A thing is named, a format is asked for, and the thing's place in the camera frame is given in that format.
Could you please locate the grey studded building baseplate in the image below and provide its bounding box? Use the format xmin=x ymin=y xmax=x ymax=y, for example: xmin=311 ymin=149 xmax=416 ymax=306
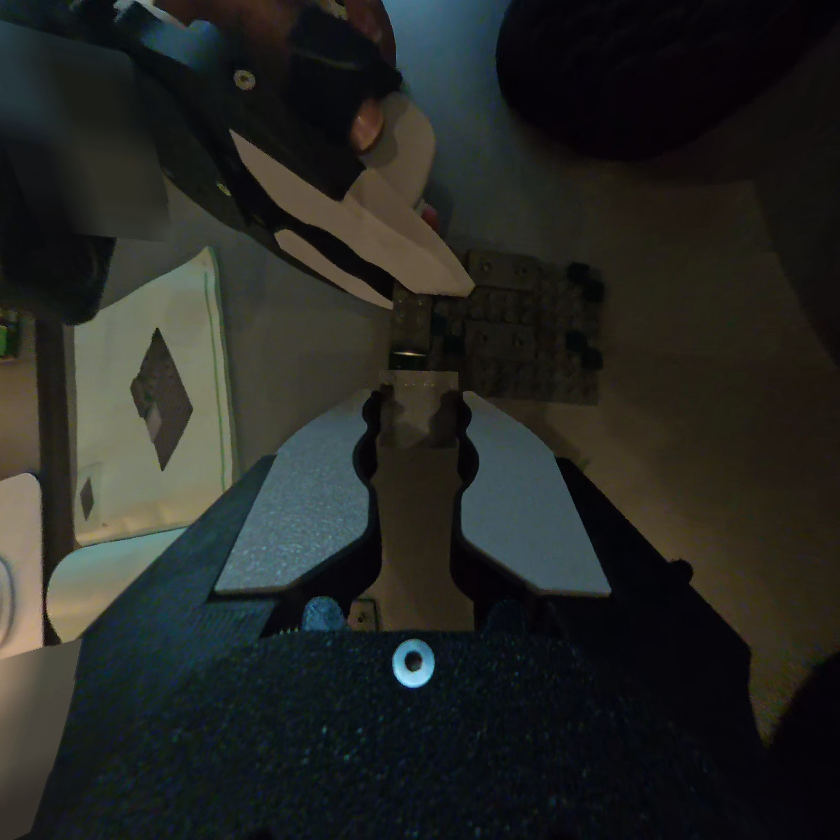
xmin=390 ymin=249 xmax=605 ymax=404

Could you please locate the black honeycomb cushion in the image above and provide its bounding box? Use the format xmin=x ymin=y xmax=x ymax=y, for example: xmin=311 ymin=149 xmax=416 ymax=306
xmin=495 ymin=0 xmax=840 ymax=161

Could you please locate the person's right hand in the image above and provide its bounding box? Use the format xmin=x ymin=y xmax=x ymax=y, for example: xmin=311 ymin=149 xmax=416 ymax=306
xmin=193 ymin=0 xmax=398 ymax=157

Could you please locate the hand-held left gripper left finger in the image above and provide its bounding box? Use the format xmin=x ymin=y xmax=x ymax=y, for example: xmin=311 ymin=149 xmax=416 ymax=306
xmin=214 ymin=390 xmax=383 ymax=597

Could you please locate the white instruction booklet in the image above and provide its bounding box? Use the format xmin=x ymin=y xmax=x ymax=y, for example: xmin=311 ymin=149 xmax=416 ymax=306
xmin=47 ymin=246 xmax=238 ymax=647

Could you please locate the grey long building brick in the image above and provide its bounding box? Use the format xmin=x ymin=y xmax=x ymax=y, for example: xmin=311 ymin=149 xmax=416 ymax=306
xmin=392 ymin=292 xmax=431 ymax=355

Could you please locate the light grey square plate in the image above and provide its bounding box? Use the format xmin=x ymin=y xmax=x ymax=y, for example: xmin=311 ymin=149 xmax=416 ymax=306
xmin=379 ymin=369 xmax=460 ymax=450

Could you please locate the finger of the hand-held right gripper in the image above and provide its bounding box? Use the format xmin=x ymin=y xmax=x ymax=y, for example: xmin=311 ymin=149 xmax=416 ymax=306
xmin=228 ymin=128 xmax=476 ymax=298
xmin=273 ymin=226 xmax=396 ymax=311

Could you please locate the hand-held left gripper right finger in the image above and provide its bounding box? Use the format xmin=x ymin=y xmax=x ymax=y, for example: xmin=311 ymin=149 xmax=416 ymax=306
xmin=451 ymin=392 xmax=613 ymax=598

